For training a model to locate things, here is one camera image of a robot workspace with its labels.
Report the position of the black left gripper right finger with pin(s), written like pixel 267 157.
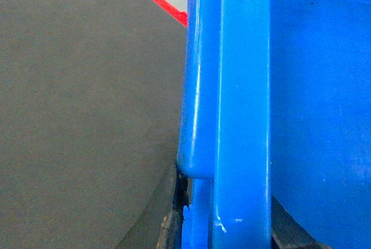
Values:
pixel 287 233

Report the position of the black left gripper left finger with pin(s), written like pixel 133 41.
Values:
pixel 171 231

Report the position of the large blue plastic crate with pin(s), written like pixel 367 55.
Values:
pixel 276 102

